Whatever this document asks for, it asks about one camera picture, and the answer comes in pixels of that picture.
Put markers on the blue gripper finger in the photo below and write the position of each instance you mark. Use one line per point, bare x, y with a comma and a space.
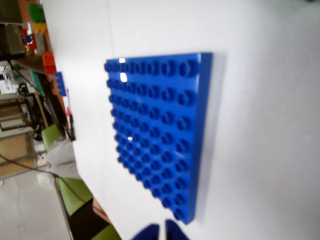
148, 232
175, 231

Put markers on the blue toy block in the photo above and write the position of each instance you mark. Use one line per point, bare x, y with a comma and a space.
60, 83

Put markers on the tall orange toy block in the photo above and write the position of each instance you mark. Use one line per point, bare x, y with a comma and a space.
48, 62

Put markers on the yellow toy block pile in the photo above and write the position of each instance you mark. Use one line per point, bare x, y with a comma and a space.
40, 27

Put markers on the green chair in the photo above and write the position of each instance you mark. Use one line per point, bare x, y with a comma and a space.
75, 195
51, 135

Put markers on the blue 8x8 stud baseplate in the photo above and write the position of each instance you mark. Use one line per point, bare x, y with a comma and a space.
160, 130

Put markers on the red and black pen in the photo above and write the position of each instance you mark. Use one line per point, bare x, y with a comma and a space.
70, 120

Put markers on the brown wooden desk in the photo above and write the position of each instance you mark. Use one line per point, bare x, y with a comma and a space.
32, 61

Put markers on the red white toy figure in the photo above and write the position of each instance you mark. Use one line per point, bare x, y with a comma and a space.
30, 40

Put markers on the green square brick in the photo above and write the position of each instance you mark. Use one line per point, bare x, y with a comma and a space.
36, 12

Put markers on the dark monitor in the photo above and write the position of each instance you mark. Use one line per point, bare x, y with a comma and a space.
10, 10

